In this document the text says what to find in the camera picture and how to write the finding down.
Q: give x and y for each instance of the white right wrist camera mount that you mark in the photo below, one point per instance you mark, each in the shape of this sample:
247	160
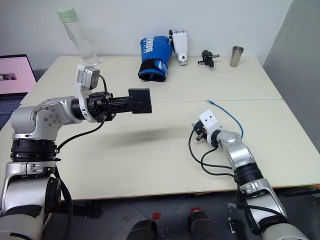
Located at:
208	119

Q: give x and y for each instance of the black floor bracket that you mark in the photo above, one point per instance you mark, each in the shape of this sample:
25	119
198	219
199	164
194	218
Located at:
237	226

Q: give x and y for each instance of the grey partition panel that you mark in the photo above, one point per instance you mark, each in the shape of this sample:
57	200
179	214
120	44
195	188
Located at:
295	75

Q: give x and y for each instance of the laptop with pink screen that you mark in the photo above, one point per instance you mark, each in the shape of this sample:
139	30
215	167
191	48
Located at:
13	75

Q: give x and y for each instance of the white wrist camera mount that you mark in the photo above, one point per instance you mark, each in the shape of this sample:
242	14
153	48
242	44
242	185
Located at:
83	75
208	119

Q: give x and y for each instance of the clear bottle with green cap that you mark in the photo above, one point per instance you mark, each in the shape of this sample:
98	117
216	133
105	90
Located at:
80	37

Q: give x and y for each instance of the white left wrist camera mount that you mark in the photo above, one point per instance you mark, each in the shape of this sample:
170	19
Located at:
83	75

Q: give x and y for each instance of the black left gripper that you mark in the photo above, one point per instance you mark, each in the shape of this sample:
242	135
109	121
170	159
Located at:
98	103

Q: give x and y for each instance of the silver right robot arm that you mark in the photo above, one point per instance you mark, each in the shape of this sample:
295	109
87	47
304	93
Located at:
240	152

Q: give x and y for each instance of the red floor tape piece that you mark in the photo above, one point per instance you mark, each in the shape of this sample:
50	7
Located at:
156	215

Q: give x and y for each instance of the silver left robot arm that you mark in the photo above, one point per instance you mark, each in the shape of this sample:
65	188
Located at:
37	120

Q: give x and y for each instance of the grey metal cup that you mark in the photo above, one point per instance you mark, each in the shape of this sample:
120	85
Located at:
236	56

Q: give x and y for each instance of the small black metal tool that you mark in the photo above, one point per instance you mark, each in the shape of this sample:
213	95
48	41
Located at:
208	58

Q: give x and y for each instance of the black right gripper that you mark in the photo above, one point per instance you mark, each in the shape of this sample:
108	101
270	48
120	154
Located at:
200	130

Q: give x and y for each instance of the blue boxing glove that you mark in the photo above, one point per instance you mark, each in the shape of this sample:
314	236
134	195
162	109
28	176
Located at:
155	55

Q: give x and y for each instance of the white robotic hand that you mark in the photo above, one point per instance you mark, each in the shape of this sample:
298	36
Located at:
180	42

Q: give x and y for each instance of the dark rounded shape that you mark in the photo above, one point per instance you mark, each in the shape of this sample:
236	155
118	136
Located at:
203	225
143	230

